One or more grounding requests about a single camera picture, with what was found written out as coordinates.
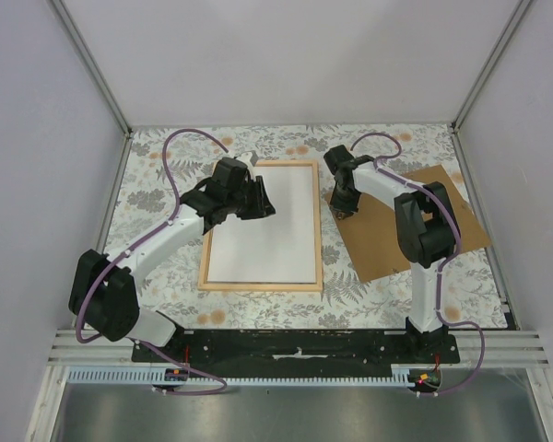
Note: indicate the floral patterned table mat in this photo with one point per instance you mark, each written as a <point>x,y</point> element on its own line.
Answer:
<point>162,162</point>

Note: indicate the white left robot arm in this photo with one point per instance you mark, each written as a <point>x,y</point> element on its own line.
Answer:
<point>104,292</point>

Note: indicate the aluminium frame post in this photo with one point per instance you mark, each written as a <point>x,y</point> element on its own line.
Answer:
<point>499,48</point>
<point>87,59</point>

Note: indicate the landscape photo print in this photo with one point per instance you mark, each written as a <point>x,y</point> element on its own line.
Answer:
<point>276,239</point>

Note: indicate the brown cardboard backing board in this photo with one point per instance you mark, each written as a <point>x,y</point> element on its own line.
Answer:
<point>370,235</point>

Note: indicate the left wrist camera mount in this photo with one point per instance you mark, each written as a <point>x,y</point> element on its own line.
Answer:
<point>249,158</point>

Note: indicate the aluminium front rail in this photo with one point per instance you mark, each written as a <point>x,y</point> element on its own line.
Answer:
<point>503,349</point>

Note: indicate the light wooden picture frame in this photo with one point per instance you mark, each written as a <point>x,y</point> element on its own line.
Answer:
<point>258,286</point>

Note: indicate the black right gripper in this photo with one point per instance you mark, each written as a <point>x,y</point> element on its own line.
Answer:
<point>347,208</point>

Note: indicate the white slotted cable duct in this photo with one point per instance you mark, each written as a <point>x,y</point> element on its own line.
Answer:
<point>164,376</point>

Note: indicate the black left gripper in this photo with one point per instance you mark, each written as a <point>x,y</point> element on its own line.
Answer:
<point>262,206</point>

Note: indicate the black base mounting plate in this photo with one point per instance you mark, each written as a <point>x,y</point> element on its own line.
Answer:
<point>238,350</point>

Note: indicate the right aluminium frame post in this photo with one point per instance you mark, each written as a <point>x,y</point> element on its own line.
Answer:
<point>499,48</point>

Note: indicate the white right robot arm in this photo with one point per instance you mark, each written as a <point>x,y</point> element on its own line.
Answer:
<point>427,232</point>

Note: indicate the left aluminium frame post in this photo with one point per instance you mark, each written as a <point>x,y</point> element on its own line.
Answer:
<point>87,59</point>

